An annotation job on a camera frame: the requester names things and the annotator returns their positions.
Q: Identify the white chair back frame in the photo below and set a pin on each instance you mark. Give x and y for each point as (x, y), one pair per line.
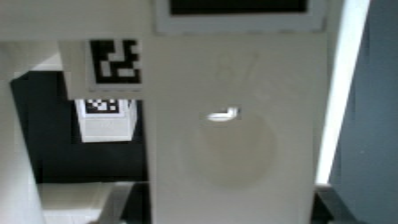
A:
(246, 74)

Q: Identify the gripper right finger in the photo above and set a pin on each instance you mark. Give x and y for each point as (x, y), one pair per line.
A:
(332, 212)

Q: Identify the white chair seat part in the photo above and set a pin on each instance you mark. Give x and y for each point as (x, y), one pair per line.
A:
(102, 64)

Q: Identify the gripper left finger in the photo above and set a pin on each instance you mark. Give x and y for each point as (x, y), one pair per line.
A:
(127, 205)

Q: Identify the white chair leg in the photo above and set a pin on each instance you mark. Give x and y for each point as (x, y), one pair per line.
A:
(108, 119)

